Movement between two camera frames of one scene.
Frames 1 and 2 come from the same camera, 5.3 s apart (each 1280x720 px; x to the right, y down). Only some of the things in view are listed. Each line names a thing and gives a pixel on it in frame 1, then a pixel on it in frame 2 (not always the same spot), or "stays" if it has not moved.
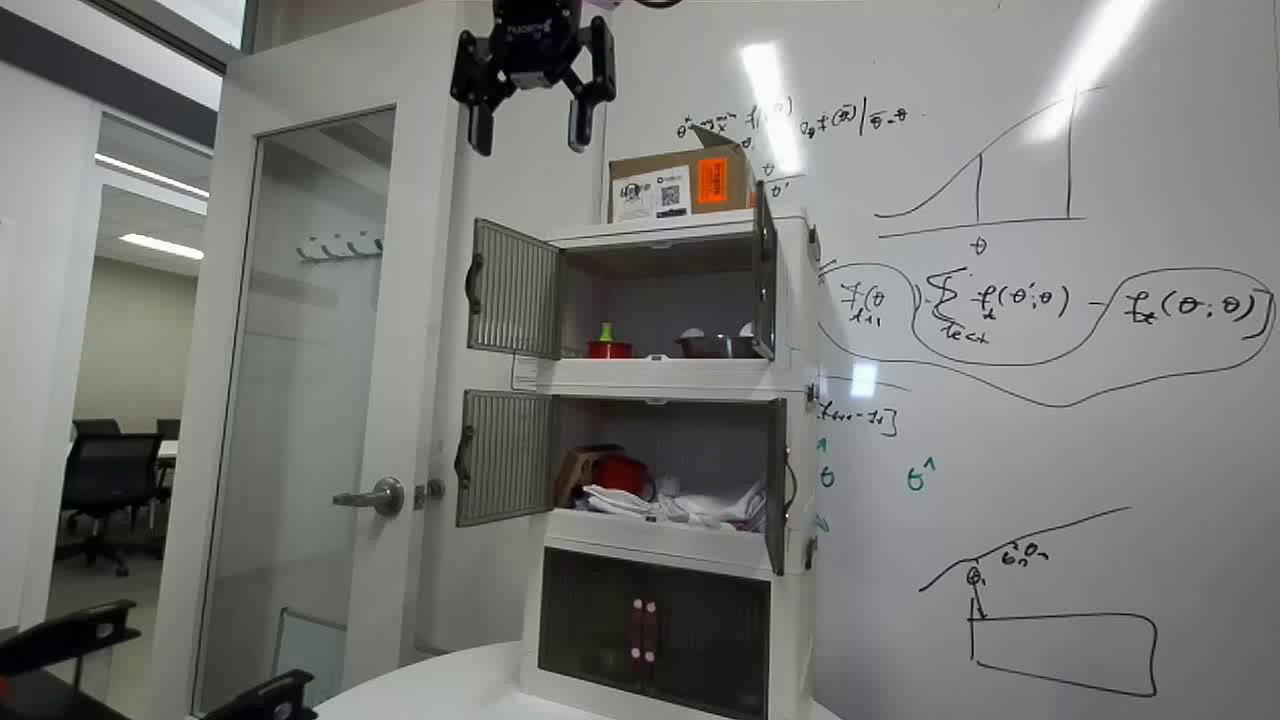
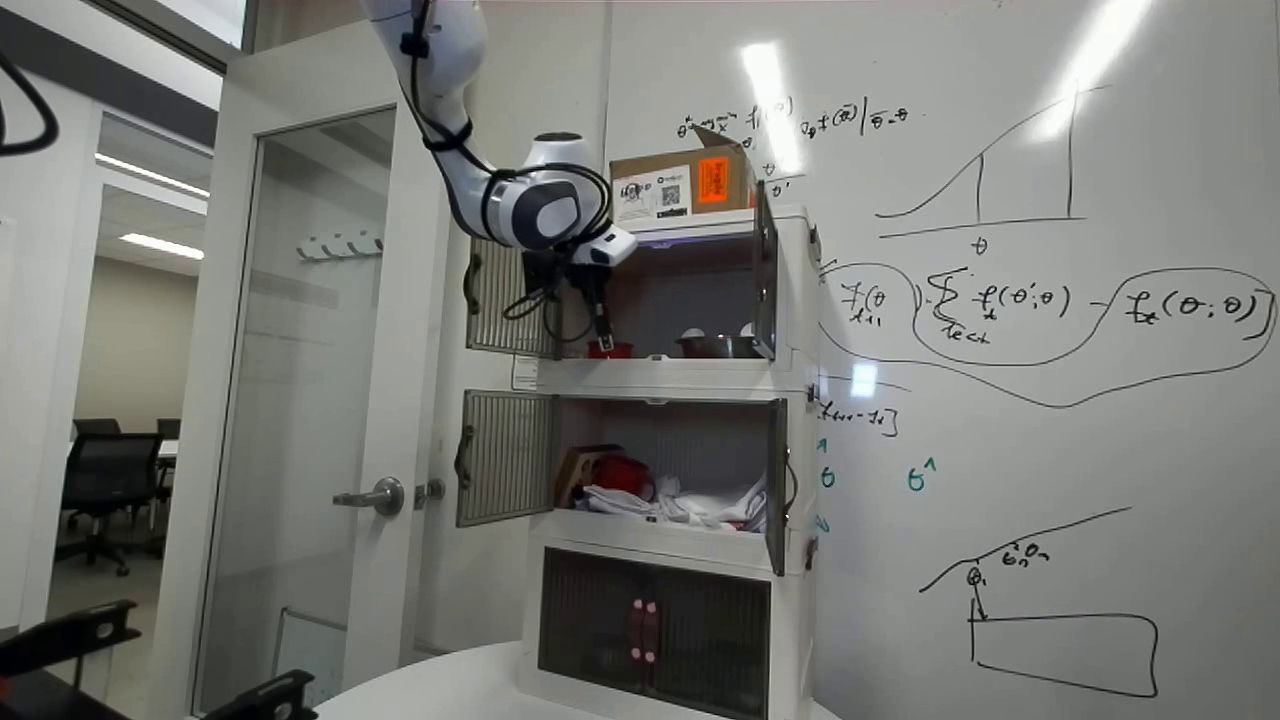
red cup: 609,348 stays
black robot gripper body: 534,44 -> 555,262
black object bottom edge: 279,697 stays
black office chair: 115,495 stays
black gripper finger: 580,122 -> 603,320
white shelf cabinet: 676,552 stays
